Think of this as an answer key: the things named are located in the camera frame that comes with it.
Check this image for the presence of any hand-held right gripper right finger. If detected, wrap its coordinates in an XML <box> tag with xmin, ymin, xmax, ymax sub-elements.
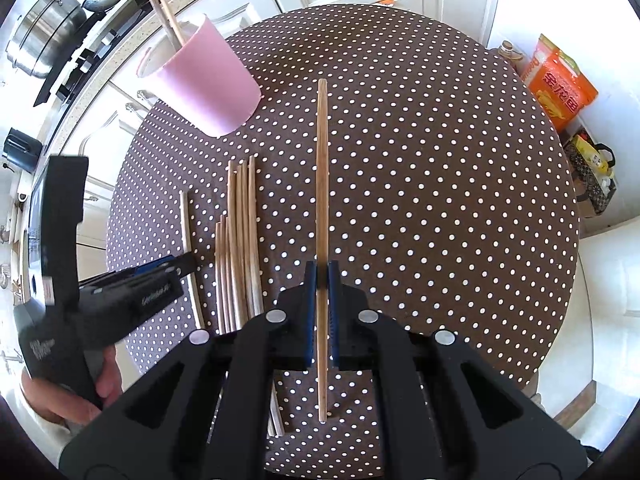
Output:
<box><xmin>325</xmin><ymin>260</ymin><xmax>588</xmax><ymax>480</ymax></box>

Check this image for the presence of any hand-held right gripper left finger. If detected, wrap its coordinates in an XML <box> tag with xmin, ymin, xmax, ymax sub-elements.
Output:
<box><xmin>57</xmin><ymin>260</ymin><xmax>319</xmax><ymax>480</ymax></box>

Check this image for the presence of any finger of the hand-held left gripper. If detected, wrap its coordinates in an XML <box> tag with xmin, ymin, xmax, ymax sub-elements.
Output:
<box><xmin>167</xmin><ymin>252</ymin><xmax>199</xmax><ymax>278</ymax></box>
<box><xmin>80</xmin><ymin>256</ymin><xmax>177</xmax><ymax>287</ymax></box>

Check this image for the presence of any pale wooden chopstick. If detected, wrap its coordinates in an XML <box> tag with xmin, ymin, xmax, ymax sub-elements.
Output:
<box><xmin>179</xmin><ymin>191</ymin><xmax>205</xmax><ymax>330</ymax></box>

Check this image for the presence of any bundle of wooden chopsticks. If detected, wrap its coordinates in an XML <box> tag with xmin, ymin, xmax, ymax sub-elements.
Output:
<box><xmin>214</xmin><ymin>156</ymin><xmax>286</xmax><ymax>438</ymax></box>

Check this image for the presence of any pink cup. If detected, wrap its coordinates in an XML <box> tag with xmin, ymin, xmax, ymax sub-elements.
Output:
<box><xmin>136</xmin><ymin>14</ymin><xmax>262</xmax><ymax>138</ymax></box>

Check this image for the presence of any person's left hand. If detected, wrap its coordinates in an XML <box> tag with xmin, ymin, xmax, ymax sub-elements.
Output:
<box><xmin>20</xmin><ymin>346</ymin><xmax>124</xmax><ymax>424</ymax></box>

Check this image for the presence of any black container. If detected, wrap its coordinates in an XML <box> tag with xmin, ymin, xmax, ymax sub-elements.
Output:
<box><xmin>2</xmin><ymin>127</ymin><xmax>43</xmax><ymax>171</ymax></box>

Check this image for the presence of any brown polka dot tablecloth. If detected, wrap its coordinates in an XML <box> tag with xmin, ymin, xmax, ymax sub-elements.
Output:
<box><xmin>105</xmin><ymin>4</ymin><xmax>581</xmax><ymax>480</ymax></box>

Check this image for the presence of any black stove top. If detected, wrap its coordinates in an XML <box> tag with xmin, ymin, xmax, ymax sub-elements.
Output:
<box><xmin>32</xmin><ymin>0</ymin><xmax>166</xmax><ymax>108</ymax></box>

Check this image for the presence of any steel stockpot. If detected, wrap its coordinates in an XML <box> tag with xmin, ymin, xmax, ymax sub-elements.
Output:
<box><xmin>5</xmin><ymin>0</ymin><xmax>88</xmax><ymax>81</ymax></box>

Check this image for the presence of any black yellow bag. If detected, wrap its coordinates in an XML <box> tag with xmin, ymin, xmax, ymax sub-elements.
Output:
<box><xmin>562</xmin><ymin>130</ymin><xmax>618</xmax><ymax>218</ymax></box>

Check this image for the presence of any bottle with cap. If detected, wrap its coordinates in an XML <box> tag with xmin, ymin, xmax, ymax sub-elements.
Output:
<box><xmin>497</xmin><ymin>40</ymin><xmax>526</xmax><ymax>75</ymax></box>

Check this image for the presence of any orange rice bag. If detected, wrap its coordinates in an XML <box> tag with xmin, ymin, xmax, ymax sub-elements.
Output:
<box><xmin>520</xmin><ymin>34</ymin><xmax>599</xmax><ymax>133</ymax></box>

